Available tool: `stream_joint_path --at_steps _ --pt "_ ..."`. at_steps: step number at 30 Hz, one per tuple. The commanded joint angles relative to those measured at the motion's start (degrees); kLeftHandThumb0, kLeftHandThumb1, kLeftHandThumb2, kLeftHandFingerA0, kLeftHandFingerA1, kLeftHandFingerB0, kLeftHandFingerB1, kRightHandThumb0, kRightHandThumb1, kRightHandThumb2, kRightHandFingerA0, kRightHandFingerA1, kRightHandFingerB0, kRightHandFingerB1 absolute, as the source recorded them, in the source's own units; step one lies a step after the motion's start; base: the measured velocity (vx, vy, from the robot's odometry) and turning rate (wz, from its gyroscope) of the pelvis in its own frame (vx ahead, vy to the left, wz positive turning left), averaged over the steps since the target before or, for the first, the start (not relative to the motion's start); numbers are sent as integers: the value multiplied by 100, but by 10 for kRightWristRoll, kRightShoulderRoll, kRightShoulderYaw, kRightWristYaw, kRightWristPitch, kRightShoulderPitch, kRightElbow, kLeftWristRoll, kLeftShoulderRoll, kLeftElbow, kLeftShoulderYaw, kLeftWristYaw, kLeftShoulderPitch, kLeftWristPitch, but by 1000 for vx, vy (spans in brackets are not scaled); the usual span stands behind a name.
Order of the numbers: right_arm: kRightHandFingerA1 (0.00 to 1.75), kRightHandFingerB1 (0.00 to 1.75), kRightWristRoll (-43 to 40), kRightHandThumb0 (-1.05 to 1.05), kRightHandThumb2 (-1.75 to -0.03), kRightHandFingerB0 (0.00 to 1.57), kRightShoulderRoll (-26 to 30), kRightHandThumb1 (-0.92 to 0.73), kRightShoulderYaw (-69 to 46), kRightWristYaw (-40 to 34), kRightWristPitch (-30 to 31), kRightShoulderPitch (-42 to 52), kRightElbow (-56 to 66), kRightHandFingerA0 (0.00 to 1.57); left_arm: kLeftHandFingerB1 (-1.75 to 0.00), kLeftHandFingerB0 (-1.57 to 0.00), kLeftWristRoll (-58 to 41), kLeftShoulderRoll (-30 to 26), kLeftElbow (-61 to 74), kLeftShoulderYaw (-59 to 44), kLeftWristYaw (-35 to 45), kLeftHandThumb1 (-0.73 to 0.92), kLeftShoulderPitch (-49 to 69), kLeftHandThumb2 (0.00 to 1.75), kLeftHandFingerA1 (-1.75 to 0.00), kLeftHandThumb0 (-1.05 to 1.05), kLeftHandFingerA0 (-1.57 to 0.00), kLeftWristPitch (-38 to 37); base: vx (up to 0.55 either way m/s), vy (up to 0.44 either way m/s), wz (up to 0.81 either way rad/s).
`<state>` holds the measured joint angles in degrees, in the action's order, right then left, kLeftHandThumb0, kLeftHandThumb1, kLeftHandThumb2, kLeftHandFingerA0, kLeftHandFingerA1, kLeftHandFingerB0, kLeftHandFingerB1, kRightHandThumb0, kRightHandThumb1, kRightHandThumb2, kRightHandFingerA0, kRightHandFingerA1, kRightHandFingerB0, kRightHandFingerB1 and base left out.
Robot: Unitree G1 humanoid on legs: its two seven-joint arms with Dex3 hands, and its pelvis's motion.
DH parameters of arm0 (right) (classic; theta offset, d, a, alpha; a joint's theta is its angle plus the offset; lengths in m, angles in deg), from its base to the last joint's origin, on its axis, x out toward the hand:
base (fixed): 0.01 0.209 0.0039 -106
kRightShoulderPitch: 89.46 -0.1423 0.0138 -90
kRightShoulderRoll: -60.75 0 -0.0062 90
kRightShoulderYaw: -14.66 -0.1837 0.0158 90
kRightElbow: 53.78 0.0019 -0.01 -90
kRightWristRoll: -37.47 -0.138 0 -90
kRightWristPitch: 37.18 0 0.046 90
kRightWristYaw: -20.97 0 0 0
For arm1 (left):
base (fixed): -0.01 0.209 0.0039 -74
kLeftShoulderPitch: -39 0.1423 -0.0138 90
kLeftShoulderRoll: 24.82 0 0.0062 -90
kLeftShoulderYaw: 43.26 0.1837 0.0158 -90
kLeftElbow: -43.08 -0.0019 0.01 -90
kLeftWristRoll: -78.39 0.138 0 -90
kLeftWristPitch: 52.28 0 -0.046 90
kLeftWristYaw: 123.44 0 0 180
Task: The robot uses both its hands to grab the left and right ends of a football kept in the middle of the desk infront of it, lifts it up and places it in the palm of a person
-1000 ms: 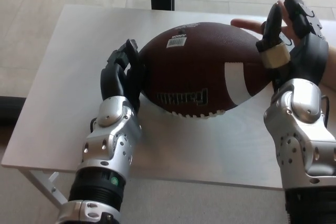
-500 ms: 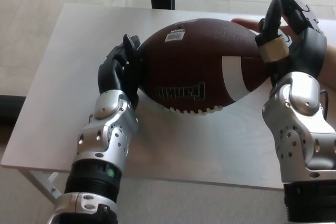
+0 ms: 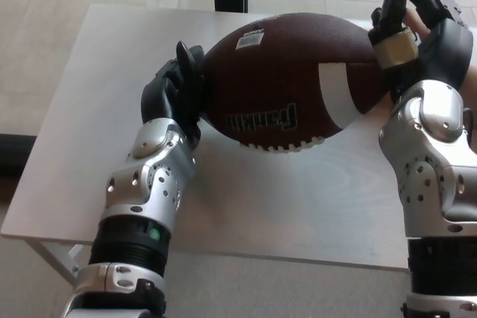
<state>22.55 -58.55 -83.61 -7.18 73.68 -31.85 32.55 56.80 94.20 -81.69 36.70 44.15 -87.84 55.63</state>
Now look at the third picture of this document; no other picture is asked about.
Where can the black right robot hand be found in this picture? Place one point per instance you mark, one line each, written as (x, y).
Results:
(443, 53)

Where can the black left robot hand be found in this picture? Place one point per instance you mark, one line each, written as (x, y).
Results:
(160, 98)

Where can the person's bare hand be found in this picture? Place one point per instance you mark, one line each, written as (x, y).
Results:
(416, 22)

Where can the brown Franklin junior football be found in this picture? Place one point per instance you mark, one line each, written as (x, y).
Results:
(283, 83)

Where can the white metal table frame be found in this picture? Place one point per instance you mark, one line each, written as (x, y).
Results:
(59, 258)

